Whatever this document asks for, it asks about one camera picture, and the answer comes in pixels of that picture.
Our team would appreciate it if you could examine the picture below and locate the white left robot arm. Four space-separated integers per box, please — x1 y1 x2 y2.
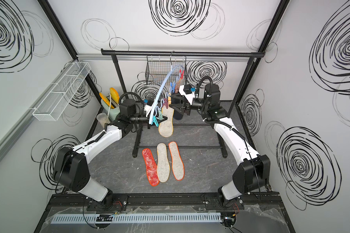
52 99 157 206

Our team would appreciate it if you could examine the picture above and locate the black corner frame post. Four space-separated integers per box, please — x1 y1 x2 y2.
37 0 101 102
233 0 290 104

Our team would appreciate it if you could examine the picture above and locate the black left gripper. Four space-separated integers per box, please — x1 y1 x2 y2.
129 111 166 131

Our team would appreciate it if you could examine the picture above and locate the grey slotted cable duct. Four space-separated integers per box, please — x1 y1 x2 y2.
51 213 222 225

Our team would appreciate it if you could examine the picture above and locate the white insole yellow trim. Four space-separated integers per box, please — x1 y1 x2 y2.
158 107 174 137

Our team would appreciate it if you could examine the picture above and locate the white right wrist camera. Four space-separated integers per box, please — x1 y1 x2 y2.
178 84 195 105

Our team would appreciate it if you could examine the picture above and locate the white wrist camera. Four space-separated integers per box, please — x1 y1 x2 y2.
144 100 155 116
178 84 195 105

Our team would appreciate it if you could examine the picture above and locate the black felt insole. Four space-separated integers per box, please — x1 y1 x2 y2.
173 110 183 120

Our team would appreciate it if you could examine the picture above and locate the clear plastic cup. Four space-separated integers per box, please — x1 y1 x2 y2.
96 113 110 131

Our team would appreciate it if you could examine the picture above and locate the black corrugated cable hose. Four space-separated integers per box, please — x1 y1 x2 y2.
196 76 215 103

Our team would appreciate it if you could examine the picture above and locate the mint green clothespin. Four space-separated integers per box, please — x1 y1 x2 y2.
156 106 163 120

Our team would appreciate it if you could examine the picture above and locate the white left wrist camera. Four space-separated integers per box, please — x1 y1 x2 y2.
144 100 155 116

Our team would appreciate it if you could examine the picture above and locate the black corner frame post left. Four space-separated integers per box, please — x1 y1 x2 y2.
37 0 101 102

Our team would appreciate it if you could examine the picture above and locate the aluminium wall rail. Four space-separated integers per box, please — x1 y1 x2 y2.
77 54 249 62

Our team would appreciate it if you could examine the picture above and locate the blue clothespin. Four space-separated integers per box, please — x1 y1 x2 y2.
170 82 176 93

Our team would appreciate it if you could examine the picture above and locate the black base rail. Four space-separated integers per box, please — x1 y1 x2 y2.
46 192 284 213

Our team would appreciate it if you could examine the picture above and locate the light blue arc hanger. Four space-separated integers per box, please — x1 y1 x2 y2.
149 65 185 124

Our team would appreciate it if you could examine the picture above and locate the purple clothespin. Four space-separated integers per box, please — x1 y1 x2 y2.
162 98 169 109

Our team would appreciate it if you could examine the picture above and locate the mint green toaster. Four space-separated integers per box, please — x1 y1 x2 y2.
101 100 120 121

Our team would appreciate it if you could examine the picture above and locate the red insole orange trim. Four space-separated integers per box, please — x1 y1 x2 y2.
142 148 159 186

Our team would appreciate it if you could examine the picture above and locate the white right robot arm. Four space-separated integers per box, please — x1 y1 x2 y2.
170 83 271 201

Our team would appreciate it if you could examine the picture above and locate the teal clothespin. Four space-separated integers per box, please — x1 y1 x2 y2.
152 116 159 127

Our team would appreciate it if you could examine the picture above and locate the white wire wall shelf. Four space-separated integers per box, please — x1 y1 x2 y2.
32 61 91 121

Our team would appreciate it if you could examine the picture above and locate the black corner frame post right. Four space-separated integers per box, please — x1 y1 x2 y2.
233 0 290 104

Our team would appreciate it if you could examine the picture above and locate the white insole orange trim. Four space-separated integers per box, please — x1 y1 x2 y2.
169 141 185 181
157 143 170 183

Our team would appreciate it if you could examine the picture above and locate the black metal clothes rack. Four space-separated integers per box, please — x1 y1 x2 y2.
101 49 265 159

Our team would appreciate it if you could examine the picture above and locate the black wire wall basket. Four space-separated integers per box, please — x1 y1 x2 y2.
145 60 188 86

